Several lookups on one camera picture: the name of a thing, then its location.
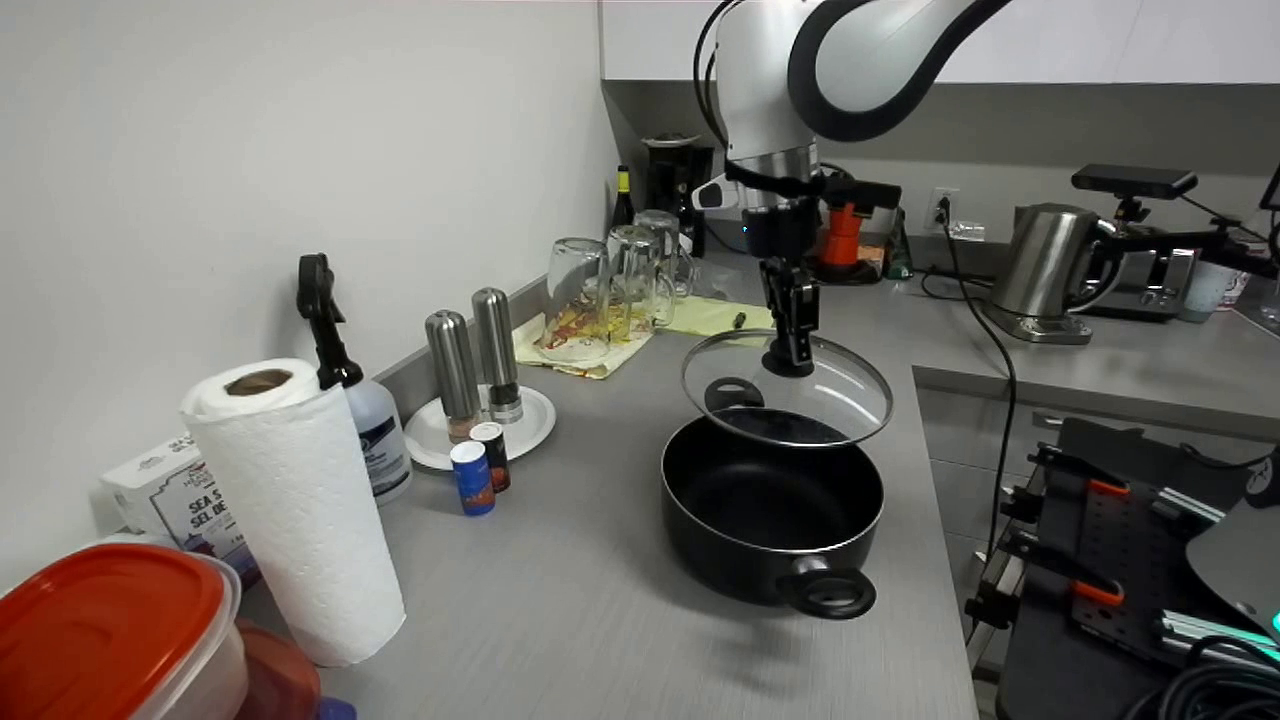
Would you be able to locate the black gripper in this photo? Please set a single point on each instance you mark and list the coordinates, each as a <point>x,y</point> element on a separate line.
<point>783,233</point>

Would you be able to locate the glass pot lid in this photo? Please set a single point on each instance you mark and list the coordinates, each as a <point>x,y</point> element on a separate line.
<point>842,393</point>

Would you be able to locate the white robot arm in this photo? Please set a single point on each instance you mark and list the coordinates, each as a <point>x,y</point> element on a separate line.
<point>766,82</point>

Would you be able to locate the black cooking pot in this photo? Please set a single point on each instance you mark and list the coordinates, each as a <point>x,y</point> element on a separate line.
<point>774,534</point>

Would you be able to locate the plastic container red lid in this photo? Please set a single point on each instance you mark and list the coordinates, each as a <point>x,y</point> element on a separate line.
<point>100,632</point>

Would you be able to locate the pale green cloth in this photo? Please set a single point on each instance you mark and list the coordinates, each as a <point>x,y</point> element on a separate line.
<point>713,317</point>

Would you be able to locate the red and black appliance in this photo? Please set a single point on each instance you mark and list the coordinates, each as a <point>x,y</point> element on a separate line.
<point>842,236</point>

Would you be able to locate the clear drinking glass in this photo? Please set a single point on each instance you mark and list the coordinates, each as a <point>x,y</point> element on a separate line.
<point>667,245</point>
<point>577,275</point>
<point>633,266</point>

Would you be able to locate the black coffee maker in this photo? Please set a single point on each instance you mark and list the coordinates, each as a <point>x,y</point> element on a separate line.
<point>674,187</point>

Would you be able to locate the dark glass bottle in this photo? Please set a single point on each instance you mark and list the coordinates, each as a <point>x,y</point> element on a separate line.
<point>622,196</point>

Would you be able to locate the yellow patterned cloth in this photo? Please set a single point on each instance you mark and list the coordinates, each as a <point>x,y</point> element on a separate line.
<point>583,347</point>

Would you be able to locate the stainless steel kettle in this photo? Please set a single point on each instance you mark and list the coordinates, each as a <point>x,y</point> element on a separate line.
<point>1044,266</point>

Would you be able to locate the white round plate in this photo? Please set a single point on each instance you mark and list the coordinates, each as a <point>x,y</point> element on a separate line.
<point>532,421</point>

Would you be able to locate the tall steel grinder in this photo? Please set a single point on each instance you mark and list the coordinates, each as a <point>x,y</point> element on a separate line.
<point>499,347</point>

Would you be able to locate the small brown spice bottle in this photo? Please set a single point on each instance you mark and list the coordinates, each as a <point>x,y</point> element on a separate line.
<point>499,463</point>

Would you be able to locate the short steel grinder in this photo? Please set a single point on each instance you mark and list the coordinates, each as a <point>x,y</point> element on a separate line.
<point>453,364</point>

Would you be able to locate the small bottle blue cap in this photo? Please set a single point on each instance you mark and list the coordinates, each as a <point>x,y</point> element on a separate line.
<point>473,480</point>

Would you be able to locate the black equipment stand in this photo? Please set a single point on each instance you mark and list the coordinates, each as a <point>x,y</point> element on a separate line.
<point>1132,534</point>

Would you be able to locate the spray bottle with black trigger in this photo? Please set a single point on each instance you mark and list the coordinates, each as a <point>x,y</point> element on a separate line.
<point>375,424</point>

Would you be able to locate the white paper towel roll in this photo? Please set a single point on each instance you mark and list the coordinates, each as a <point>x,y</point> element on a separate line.
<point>303,520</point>

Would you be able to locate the white cardboard box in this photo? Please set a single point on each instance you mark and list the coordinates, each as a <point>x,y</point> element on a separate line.
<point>154,502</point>

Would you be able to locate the white wall outlet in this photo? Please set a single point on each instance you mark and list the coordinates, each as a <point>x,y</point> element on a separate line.
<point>962,220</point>

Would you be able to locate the black camera on stand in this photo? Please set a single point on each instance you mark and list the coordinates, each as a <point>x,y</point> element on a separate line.
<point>1132,180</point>

